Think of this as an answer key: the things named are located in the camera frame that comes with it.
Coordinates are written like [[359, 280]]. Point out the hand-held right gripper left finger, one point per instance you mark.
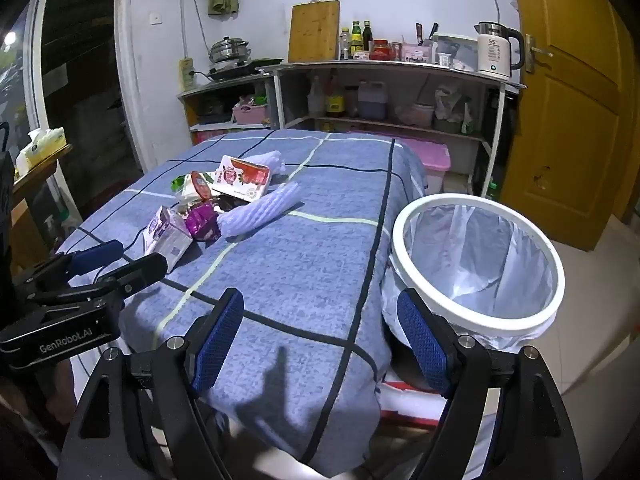
[[220, 345]]

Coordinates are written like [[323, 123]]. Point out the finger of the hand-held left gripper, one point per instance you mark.
[[137, 270], [97, 255]]

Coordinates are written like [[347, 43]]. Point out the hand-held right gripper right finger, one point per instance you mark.
[[425, 345]]

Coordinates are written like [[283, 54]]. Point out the purple white carton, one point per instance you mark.
[[167, 237]]

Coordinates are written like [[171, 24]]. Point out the white trash bin with liner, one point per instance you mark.
[[480, 321]]

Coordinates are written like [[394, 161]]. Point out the purple snack packet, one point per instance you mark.
[[202, 220]]

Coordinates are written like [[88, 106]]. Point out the cream paper packet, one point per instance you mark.
[[197, 190]]

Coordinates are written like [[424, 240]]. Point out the long white foam net sleeve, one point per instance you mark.
[[260, 207]]

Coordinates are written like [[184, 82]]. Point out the red white carton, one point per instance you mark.
[[240, 175]]

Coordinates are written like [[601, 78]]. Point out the red white crate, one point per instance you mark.
[[410, 404]]

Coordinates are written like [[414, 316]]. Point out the blue plaid blanket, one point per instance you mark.
[[300, 270]]

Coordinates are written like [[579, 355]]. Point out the tissue pack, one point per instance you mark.
[[45, 147]]

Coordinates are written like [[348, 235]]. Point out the green floor bottle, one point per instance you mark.
[[493, 191]]

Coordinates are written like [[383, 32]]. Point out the pink storage box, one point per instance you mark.
[[432, 157]]

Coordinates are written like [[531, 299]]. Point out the pink basket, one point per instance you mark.
[[250, 115]]

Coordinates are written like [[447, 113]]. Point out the low wooden shelf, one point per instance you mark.
[[220, 86]]

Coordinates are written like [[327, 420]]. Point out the yellow power strip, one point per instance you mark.
[[186, 72]]

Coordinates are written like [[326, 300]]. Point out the white shelf unit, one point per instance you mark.
[[279, 102]]

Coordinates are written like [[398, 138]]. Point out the black induction cooker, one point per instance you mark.
[[232, 71]]

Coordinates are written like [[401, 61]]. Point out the crumpled plastic bags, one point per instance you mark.
[[452, 110]]

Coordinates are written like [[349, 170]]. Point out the steel pot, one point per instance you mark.
[[229, 50]]

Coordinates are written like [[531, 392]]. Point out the white plastic bottle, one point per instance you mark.
[[316, 100]]

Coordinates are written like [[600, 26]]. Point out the purple liquid jug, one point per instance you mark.
[[372, 102]]

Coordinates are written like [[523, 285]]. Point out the yellow wooden door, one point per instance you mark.
[[565, 135]]

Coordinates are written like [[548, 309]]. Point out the soy sauce bottle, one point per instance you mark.
[[335, 102]]

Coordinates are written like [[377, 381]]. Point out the pink knife holder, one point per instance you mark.
[[417, 52]]

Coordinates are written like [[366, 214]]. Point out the wooden cutting board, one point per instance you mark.
[[315, 32]]

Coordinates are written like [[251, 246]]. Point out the clear plastic container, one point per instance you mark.
[[460, 50]]

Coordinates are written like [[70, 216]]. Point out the red jar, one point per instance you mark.
[[381, 51]]

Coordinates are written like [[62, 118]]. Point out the white electric kettle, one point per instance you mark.
[[492, 52]]

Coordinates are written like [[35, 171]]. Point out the dark sauce bottle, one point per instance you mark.
[[368, 35]]

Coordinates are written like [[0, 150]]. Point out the green label bottle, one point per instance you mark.
[[356, 37]]

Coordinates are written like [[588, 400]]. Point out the white wall switch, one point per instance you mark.
[[156, 19]]

